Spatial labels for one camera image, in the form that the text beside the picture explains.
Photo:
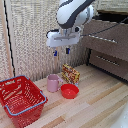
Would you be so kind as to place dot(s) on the red shopping basket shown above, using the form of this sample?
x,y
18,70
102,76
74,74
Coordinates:
x,y
20,100

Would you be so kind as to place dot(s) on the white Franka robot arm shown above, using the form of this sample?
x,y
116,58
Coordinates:
x,y
72,11

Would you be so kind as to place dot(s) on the pink mug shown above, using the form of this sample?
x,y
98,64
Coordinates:
x,y
52,83

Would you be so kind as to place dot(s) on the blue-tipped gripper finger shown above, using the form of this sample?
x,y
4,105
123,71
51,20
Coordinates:
x,y
67,50
55,52

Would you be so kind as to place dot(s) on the colourful patterned box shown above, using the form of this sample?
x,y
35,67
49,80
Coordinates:
x,y
70,74

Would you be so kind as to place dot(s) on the red plastic bowl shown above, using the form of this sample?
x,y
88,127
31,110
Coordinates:
x,y
69,91

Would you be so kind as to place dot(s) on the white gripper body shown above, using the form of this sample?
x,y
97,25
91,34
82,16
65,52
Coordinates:
x,y
63,38

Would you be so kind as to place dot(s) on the brown drawer cabinet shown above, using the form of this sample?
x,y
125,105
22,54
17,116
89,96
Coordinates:
x,y
108,43

